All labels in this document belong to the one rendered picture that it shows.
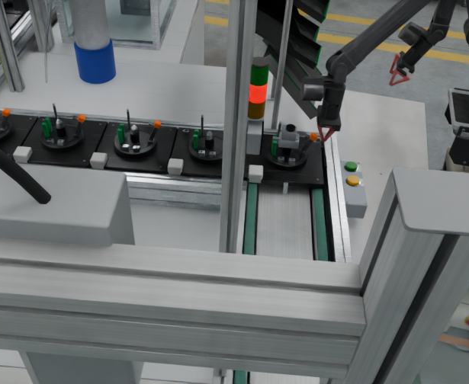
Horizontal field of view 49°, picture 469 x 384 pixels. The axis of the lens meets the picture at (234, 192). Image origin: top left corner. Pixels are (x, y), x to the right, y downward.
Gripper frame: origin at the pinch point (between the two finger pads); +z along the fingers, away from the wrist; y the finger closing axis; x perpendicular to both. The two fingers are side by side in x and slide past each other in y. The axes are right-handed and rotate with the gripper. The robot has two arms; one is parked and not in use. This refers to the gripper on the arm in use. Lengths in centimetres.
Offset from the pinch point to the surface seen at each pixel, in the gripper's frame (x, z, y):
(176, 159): -46.1, 7.8, 7.4
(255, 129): -22.9, -17.4, 22.6
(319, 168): -0.2, 9.0, 4.1
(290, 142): -10.4, 1.4, 1.8
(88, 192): -40, -65, 102
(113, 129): -70, 10, -9
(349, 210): 9.0, 12.7, 18.6
